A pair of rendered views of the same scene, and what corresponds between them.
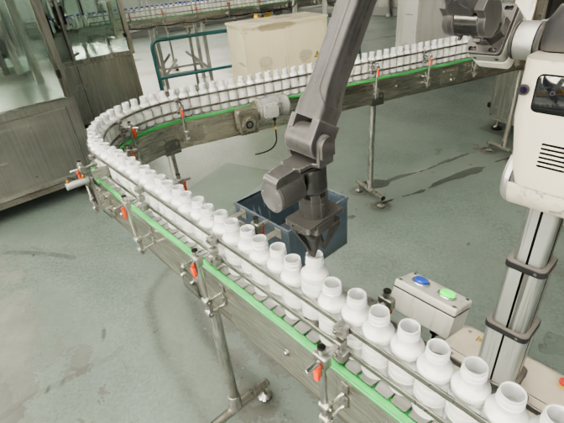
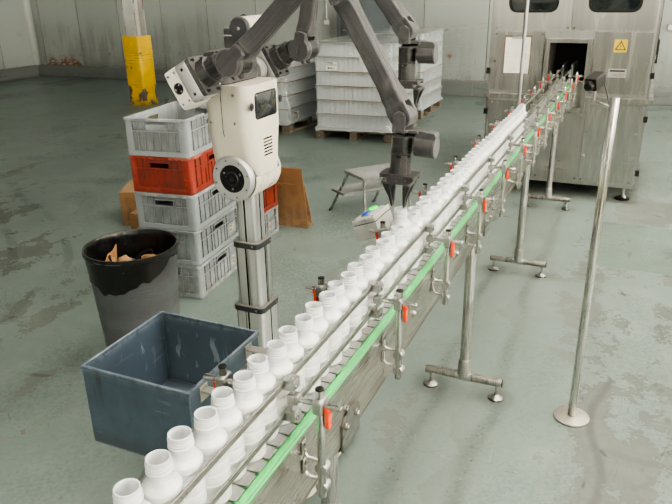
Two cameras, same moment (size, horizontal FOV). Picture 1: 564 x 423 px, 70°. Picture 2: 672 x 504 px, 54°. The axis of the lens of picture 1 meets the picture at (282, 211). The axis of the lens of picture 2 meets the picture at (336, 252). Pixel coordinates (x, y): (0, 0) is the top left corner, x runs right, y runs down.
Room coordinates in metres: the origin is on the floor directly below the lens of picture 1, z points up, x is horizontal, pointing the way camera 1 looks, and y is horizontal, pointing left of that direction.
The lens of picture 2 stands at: (1.63, 1.45, 1.78)
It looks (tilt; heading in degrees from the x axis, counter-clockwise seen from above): 22 degrees down; 243
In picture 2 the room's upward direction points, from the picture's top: 1 degrees counter-clockwise
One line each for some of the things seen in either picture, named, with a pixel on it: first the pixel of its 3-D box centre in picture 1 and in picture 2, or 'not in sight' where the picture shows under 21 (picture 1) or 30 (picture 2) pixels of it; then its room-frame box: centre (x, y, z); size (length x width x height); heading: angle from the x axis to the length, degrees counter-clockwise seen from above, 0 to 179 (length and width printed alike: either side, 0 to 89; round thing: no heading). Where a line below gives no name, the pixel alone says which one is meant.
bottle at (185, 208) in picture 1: (190, 216); (328, 328); (1.06, 0.28, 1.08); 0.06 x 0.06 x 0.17
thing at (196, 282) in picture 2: not in sight; (195, 261); (0.65, -2.58, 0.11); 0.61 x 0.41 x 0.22; 45
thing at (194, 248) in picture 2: not in sight; (192, 230); (0.65, -2.58, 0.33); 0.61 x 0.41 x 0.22; 45
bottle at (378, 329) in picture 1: (378, 342); (421, 228); (0.52, -0.16, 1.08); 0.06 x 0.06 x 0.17
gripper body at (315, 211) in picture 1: (313, 204); (400, 165); (0.67, -0.06, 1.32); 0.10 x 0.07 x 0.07; 130
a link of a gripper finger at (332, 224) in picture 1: (317, 232); (397, 190); (0.67, -0.07, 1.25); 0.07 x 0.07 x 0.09; 40
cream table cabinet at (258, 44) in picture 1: (279, 69); not in sight; (5.35, -0.15, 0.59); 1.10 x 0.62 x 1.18; 111
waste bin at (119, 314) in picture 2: not in sight; (139, 303); (1.17, -1.68, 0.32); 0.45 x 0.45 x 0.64
